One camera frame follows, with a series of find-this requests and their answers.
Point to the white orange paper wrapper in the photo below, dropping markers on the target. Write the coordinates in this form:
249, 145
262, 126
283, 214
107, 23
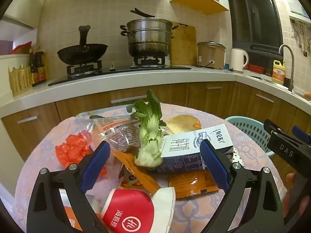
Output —
73, 218

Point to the black wok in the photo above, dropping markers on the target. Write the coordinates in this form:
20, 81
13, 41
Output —
82, 53

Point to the crumpled red plastic wrapper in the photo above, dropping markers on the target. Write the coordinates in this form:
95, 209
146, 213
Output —
70, 150

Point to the long orange snack packet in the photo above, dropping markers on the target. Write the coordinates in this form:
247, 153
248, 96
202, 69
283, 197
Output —
136, 172

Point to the red plastic bag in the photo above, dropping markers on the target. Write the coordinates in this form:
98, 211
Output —
21, 48

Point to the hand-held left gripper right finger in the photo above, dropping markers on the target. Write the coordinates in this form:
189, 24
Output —
213, 165

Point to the orange foil packet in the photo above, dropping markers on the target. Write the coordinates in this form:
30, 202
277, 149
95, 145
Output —
189, 183

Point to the white polka dot cloth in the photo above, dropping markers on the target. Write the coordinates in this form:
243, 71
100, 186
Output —
237, 160

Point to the white electric kettle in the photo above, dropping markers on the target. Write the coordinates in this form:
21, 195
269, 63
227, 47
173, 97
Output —
238, 60

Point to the clear printed plastic bag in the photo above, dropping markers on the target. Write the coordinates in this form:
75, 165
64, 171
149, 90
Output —
116, 128

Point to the steel kitchen faucet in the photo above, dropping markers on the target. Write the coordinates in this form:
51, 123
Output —
291, 70

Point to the wooden base cabinets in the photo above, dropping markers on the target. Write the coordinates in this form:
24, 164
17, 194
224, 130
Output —
80, 106

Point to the blue white milk carton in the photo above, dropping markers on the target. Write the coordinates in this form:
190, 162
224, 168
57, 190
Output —
179, 148

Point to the red paper cup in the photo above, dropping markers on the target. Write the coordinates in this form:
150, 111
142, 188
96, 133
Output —
128, 206

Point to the light blue plastic basket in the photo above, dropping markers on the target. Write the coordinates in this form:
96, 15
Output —
247, 126

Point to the dark soy sauce bottle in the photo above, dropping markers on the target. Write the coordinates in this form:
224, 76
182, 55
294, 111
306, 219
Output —
32, 70

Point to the black glass gas stove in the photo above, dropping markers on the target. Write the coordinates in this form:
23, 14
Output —
121, 71

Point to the yellow detergent bottle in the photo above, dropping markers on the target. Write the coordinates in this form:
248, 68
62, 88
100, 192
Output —
278, 74

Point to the stainless steel steamer pot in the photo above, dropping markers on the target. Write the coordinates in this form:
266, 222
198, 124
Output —
148, 36

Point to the yellow woven basket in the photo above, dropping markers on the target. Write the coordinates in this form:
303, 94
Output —
20, 82

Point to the red label sauce bottle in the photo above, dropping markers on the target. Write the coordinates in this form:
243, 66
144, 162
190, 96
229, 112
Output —
41, 70

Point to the white stove knob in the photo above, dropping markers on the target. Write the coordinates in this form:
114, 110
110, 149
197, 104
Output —
133, 65
112, 67

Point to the wooden cutting board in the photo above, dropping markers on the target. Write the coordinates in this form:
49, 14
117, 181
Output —
184, 46

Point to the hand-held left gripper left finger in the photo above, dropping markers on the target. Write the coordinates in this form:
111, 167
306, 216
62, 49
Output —
97, 165

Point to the green bok choy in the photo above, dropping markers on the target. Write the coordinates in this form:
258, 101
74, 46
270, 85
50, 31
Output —
148, 138

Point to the red plastic container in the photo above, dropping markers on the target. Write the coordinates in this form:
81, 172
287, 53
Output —
255, 69

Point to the dark kitchen window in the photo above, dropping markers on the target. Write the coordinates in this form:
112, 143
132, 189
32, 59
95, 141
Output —
255, 17

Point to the beige rice cooker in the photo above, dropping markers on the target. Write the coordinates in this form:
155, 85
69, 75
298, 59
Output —
211, 55

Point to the person's right hand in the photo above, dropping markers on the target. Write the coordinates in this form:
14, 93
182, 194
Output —
300, 203

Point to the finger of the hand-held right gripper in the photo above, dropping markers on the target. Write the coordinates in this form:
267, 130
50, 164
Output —
273, 126
300, 132

